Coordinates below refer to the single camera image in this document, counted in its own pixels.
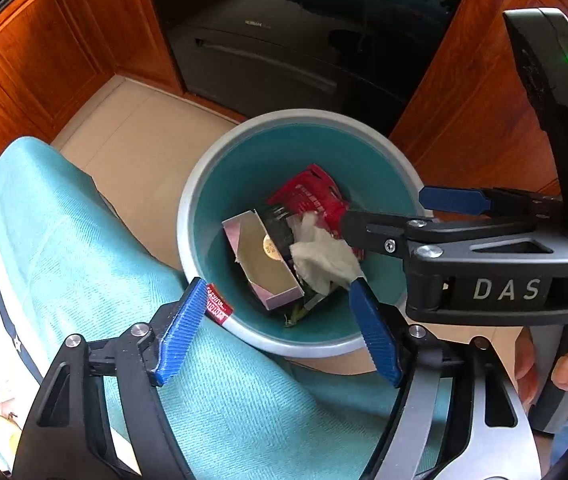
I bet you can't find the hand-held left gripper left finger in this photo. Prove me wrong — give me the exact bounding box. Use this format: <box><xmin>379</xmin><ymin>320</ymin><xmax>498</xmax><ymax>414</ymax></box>
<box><xmin>11</xmin><ymin>277</ymin><xmax>209</xmax><ymax>480</ymax></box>

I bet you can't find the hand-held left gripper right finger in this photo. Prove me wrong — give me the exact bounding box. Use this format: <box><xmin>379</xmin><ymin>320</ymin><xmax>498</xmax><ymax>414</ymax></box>
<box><xmin>349</xmin><ymin>277</ymin><xmax>537</xmax><ymax>480</ymax></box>

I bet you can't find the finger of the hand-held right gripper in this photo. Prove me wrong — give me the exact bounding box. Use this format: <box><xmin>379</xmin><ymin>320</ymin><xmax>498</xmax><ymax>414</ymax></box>
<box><xmin>341</xmin><ymin>210</ymin><xmax>560</xmax><ymax>262</ymax></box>
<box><xmin>419</xmin><ymin>186</ymin><xmax>564</xmax><ymax>221</ymax></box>

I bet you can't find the white tissue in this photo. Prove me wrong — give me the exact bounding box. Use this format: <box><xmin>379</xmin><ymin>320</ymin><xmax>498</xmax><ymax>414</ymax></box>
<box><xmin>289</xmin><ymin>211</ymin><xmax>365</xmax><ymax>295</ymax></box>

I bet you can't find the red foil snack bag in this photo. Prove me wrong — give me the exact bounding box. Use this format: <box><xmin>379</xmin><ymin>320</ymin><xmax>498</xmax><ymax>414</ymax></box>
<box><xmin>266</xmin><ymin>163</ymin><xmax>365</xmax><ymax>261</ymax></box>

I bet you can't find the pink carton box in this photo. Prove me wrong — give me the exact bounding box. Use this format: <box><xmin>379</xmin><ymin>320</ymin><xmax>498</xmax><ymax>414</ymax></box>
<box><xmin>221</xmin><ymin>209</ymin><xmax>305</xmax><ymax>311</ymax></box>

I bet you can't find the grey teal trash bin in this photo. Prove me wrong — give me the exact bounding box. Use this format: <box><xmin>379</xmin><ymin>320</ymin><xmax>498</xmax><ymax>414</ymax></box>
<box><xmin>177</xmin><ymin>108</ymin><xmax>437</xmax><ymax>359</ymax></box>

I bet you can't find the green vegetable scrap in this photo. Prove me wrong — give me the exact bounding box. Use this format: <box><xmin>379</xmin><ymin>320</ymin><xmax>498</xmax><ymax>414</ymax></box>
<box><xmin>284</xmin><ymin>292</ymin><xmax>335</xmax><ymax>327</ymax></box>

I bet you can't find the wooden cabinet side panel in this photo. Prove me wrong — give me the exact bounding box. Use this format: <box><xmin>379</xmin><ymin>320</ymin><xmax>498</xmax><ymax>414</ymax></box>
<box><xmin>389</xmin><ymin>0</ymin><xmax>568</xmax><ymax>201</ymax></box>

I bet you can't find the striped teal tablecloth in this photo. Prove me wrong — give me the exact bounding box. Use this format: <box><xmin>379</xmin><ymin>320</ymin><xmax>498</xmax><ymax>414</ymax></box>
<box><xmin>0</xmin><ymin>136</ymin><xmax>452</xmax><ymax>480</ymax></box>

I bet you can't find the black built-in oven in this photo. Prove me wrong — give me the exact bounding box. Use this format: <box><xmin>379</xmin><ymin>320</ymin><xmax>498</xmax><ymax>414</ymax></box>
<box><xmin>141</xmin><ymin>0</ymin><xmax>475</xmax><ymax>137</ymax></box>

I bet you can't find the wooden kitchen cabinet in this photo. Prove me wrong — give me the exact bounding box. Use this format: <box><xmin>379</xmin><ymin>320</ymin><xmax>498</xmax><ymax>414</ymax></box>
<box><xmin>0</xmin><ymin>0</ymin><xmax>185</xmax><ymax>206</ymax></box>

